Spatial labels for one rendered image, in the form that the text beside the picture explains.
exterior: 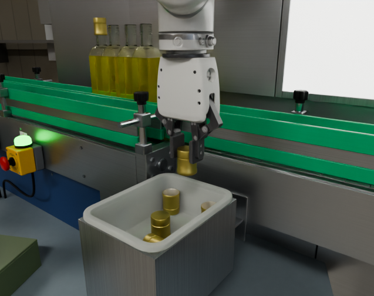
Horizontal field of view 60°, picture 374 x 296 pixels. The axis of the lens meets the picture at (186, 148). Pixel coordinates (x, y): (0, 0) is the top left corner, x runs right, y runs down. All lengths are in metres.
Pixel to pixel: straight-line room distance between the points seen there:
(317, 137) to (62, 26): 1.05
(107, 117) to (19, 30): 3.66
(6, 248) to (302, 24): 0.81
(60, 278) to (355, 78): 0.77
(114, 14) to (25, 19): 3.21
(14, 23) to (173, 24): 3.97
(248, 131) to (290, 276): 0.38
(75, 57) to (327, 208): 1.03
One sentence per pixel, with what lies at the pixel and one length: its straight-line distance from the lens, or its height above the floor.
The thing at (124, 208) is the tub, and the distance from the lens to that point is 0.61.
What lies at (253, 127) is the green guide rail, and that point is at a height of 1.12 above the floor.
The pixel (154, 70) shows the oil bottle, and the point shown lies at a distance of 0.81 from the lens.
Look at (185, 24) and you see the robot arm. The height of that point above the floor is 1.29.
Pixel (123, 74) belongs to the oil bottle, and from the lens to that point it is 0.86.
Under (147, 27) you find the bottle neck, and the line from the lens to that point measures 0.81.
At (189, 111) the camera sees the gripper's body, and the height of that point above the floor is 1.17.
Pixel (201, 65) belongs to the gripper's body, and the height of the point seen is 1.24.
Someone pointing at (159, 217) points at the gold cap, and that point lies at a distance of 0.58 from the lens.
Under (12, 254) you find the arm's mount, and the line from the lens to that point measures 0.85.
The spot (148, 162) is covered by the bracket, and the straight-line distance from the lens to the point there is 0.67.
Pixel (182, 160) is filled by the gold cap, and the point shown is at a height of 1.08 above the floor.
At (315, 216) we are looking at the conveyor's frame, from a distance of 0.62.
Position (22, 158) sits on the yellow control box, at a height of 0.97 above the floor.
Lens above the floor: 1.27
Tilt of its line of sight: 18 degrees down
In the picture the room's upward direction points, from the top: straight up
